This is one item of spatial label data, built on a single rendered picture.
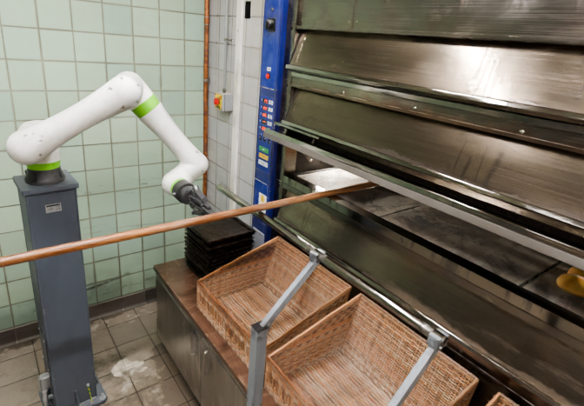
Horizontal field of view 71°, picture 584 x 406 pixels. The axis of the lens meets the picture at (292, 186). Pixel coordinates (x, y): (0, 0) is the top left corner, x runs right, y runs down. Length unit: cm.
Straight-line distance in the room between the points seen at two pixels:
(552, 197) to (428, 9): 71
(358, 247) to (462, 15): 96
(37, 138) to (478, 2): 153
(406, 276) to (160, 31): 192
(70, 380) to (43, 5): 184
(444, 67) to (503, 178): 40
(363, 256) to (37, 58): 189
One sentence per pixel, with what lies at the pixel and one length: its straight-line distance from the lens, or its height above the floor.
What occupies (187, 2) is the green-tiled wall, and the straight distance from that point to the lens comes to 273.
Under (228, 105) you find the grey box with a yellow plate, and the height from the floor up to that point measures 144.
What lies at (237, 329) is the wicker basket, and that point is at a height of 70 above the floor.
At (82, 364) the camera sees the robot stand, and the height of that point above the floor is 26.
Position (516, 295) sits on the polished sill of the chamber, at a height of 118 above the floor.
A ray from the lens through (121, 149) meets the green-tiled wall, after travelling 268.
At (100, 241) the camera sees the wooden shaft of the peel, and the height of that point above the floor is 120.
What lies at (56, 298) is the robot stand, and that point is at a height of 67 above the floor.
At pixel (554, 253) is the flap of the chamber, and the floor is 141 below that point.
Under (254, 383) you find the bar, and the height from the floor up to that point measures 74.
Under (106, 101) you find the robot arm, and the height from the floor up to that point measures 158.
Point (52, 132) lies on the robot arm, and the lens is 171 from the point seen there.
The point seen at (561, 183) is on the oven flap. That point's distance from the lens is 131.
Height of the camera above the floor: 184
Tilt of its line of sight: 20 degrees down
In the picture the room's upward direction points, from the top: 5 degrees clockwise
